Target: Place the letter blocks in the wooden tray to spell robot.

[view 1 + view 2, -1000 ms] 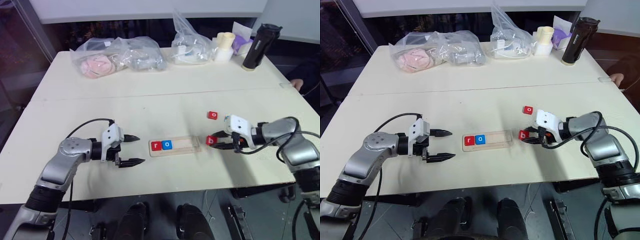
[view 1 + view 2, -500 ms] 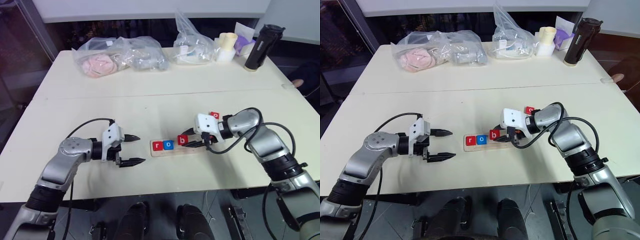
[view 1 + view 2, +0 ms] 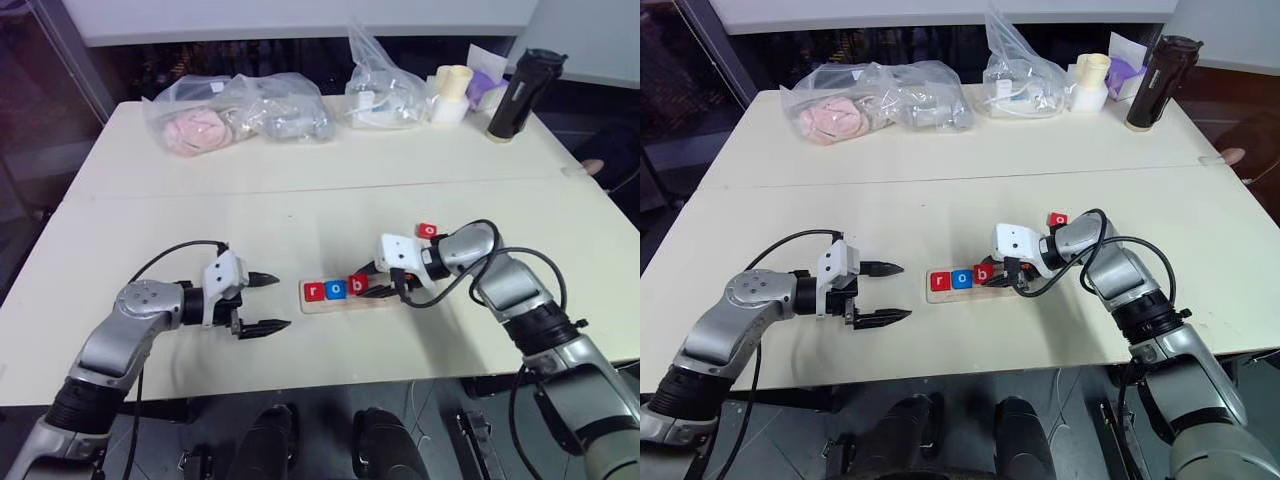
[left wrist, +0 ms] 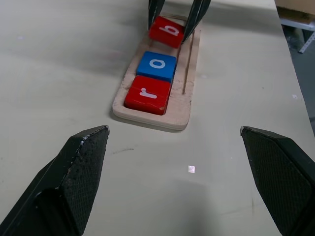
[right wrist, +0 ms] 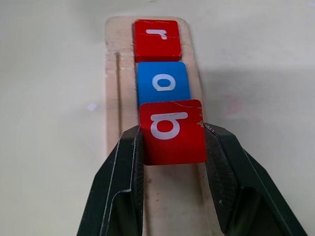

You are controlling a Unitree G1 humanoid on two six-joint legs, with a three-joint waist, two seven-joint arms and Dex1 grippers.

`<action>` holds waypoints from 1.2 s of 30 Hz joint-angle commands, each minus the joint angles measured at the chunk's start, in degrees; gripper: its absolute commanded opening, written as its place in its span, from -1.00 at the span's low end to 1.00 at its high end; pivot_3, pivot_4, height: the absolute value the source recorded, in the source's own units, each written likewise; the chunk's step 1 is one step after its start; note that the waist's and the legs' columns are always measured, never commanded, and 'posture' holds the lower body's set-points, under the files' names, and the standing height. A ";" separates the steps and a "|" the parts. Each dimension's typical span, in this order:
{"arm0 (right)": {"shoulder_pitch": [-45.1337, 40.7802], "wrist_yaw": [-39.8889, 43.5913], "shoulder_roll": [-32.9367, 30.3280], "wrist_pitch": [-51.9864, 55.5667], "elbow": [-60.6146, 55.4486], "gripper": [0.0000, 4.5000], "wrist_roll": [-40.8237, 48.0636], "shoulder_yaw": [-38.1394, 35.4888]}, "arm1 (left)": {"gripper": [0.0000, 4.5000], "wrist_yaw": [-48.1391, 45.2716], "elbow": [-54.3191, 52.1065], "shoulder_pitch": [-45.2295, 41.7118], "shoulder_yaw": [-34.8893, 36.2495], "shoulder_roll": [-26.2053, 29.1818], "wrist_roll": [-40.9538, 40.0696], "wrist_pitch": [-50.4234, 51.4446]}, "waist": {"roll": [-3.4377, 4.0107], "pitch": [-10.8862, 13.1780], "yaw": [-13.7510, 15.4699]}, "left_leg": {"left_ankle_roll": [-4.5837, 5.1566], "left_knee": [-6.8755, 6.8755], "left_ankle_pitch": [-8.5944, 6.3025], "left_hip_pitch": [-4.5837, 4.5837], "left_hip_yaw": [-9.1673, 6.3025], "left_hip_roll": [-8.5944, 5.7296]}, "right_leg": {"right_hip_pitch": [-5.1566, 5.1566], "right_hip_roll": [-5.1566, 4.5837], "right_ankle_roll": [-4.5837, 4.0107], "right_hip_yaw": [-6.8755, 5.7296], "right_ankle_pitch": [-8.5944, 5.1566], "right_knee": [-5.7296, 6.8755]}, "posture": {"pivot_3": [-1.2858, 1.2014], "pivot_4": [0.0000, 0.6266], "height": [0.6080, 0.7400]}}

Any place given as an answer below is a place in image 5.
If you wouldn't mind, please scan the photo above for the blue letter o block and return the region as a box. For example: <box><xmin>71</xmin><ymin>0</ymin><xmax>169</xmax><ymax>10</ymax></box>
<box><xmin>136</xmin><ymin>61</ymin><xmax>192</xmax><ymax>106</ymax></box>

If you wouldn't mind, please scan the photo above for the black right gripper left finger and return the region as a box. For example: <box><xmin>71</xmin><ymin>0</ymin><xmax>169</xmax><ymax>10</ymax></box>
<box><xmin>76</xmin><ymin>124</ymin><xmax>145</xmax><ymax>236</ymax></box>

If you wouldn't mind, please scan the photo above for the red letter b block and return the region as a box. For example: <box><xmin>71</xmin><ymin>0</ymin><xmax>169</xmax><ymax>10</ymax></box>
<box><xmin>139</xmin><ymin>98</ymin><xmax>207</xmax><ymax>166</ymax></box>

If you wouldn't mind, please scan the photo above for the red letter r block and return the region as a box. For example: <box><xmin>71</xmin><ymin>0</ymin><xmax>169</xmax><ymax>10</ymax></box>
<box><xmin>132</xmin><ymin>19</ymin><xmax>183</xmax><ymax>63</ymax></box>

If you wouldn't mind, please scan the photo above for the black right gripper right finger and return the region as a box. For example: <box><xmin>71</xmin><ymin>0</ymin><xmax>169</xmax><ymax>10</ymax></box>
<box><xmin>203</xmin><ymin>122</ymin><xmax>309</xmax><ymax>236</ymax></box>

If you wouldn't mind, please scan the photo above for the long wooden letter tray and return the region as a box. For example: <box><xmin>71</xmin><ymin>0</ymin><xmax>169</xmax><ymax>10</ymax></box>
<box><xmin>105</xmin><ymin>16</ymin><xmax>221</xmax><ymax>236</ymax></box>

